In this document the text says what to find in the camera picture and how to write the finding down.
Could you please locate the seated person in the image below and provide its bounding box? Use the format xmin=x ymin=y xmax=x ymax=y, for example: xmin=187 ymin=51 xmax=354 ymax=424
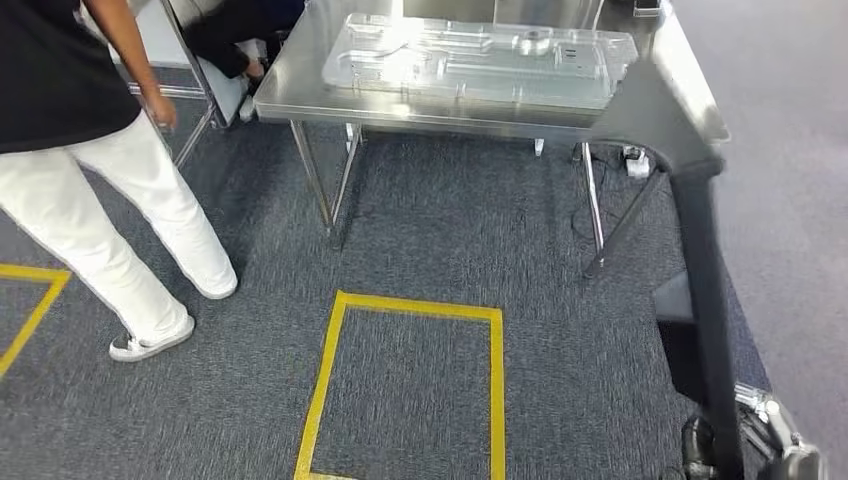
xmin=182 ymin=0 xmax=307 ymax=81

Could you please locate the standing person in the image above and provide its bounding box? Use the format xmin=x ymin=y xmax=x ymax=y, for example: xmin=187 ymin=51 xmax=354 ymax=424
xmin=0 ymin=0 xmax=240 ymax=364

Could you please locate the steel side table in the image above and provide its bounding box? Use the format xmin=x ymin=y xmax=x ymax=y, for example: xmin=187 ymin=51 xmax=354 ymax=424
xmin=79 ymin=0 xmax=230 ymax=170

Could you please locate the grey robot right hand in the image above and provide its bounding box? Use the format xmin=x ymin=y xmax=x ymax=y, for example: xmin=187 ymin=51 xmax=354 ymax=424
xmin=680 ymin=382 xmax=826 ymax=480

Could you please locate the stainless steel workbench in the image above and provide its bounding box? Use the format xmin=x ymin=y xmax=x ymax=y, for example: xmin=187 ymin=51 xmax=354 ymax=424
xmin=253 ymin=0 xmax=731 ymax=281

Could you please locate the white board panel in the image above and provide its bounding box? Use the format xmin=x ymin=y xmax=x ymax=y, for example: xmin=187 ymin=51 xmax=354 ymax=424
xmin=129 ymin=0 xmax=252 ymax=127

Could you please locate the stamped sheet metal panel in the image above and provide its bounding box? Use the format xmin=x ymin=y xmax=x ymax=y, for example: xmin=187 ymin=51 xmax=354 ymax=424
xmin=322 ymin=13 xmax=639 ymax=112

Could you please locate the black plastic mounting plate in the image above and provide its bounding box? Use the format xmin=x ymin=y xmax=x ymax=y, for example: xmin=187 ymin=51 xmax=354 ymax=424
xmin=588 ymin=58 xmax=747 ymax=480

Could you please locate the person's hand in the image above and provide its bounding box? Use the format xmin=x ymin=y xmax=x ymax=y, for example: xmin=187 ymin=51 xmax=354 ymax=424
xmin=142 ymin=91 xmax=179 ymax=131

